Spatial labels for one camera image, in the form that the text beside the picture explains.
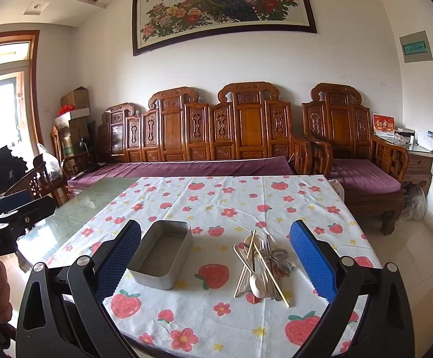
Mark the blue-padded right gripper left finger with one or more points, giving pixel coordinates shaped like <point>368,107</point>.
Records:
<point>62,312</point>

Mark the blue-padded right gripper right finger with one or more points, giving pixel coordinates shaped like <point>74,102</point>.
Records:
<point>385,328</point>

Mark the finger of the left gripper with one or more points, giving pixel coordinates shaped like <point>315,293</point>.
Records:
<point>14,201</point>
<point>25,217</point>

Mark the dark brown wooden chopstick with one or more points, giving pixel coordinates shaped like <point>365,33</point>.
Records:
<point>254,257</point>

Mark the person's left hand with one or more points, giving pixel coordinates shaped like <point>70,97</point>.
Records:
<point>6,308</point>

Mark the wooden chair at left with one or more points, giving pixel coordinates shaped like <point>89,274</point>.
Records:
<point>38,183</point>

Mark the rectangular metal tin container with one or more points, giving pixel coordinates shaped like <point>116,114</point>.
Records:
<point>161,254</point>

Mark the stainless steel spoon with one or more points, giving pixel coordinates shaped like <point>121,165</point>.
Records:
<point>279,254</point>
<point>284,266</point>

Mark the stacked cardboard boxes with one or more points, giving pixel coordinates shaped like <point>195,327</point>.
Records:
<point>72,121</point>

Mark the plastic bag on floor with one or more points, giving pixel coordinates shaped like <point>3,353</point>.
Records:
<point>415,204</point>

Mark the light bamboo chopstick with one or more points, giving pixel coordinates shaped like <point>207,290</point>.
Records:
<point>238,290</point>
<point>272,278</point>

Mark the cream plastic ladle spoon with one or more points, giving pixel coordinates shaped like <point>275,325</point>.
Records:
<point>241,255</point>

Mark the strawberry flower print tablecloth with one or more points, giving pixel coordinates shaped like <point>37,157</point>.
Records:
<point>199,316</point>

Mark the stainless steel fork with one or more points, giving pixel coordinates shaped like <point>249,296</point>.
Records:
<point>271,290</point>

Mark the carved wooden armchair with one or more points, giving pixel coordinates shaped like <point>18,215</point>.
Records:
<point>370,170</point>

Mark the wooden side table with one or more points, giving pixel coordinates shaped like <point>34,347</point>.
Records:
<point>409,164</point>

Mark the carved wooden sofa bench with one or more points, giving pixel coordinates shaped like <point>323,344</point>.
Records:
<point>248,132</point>

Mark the framed peacock flower painting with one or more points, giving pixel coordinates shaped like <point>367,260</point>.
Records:
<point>158,23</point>

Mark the green wall sign plate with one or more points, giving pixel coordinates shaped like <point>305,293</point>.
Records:
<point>415,47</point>

